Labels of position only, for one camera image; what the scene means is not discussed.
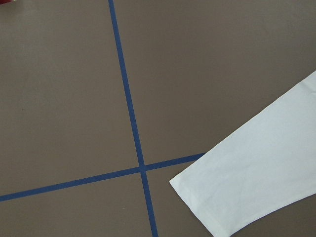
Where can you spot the white long-sleeve printed shirt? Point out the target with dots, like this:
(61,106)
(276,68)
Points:
(266,164)

